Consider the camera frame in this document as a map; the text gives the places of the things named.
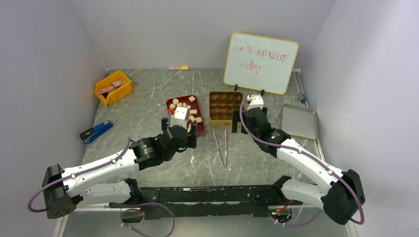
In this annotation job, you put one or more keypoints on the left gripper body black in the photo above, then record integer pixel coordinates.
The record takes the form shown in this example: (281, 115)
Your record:
(190, 142)

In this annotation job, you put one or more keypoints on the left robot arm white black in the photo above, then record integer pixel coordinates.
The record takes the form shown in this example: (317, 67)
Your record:
(66, 188)

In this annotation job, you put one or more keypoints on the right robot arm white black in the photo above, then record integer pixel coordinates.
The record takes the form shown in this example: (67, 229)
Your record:
(336, 192)

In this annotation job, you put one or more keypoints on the gold chocolate box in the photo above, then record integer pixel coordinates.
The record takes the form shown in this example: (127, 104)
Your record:
(222, 105)

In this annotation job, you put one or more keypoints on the red rectangular tray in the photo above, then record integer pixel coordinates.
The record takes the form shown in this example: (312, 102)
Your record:
(195, 114)

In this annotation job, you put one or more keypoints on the silver box lid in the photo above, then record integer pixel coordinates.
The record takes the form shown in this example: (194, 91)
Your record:
(300, 122)

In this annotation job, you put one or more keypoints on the yellow pink eraser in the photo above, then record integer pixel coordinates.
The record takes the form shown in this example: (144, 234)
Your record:
(177, 68)

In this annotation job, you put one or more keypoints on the yellow plastic bin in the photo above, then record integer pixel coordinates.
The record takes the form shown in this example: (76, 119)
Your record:
(113, 97)

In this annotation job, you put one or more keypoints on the pink box in bin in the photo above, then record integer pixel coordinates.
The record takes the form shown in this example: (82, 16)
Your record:
(114, 85)

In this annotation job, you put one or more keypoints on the blue black stapler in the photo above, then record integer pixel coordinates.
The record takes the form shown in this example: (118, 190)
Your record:
(91, 134)

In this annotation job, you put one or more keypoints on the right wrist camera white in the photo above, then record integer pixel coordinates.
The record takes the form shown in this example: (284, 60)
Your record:
(255, 101)

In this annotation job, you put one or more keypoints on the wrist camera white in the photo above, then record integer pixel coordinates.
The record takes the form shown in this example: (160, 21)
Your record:
(178, 117)
(255, 101)

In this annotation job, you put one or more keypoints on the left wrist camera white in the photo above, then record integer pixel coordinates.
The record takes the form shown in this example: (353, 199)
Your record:
(178, 117)

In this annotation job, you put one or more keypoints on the blue clip on rail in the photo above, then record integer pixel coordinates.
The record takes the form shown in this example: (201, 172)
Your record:
(302, 98)

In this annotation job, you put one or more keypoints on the whiteboard with yellow frame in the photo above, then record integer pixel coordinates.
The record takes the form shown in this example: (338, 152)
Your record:
(260, 63)

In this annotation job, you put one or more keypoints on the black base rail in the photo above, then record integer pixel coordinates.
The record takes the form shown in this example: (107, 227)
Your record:
(257, 201)

